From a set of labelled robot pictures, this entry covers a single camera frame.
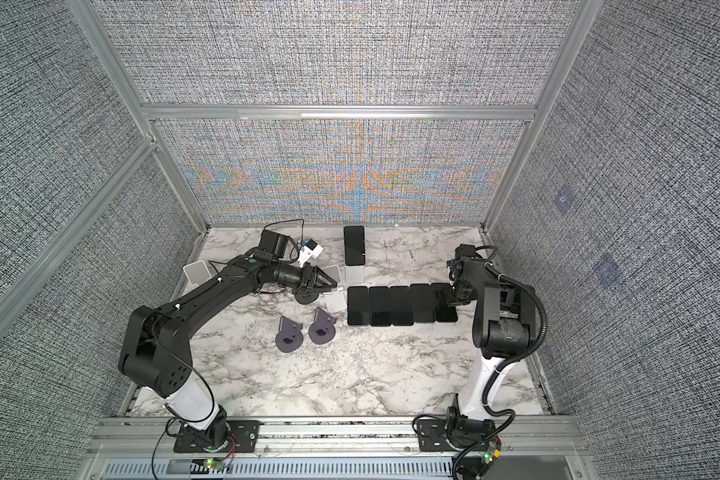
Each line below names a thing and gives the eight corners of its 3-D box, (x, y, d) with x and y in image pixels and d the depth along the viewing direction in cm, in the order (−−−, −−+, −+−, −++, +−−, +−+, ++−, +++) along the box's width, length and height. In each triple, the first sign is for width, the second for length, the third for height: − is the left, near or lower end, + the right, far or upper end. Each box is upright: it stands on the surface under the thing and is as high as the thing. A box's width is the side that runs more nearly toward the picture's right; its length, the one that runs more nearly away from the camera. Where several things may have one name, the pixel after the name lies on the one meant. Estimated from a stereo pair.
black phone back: (345, 269, 107) (343, 241, 95) (346, 254, 111) (344, 226, 100) (364, 269, 107) (365, 242, 95) (364, 254, 111) (364, 226, 100)
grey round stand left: (278, 352, 89) (274, 345, 85) (283, 324, 95) (279, 316, 91) (301, 352, 89) (298, 345, 85) (305, 324, 95) (302, 316, 91)
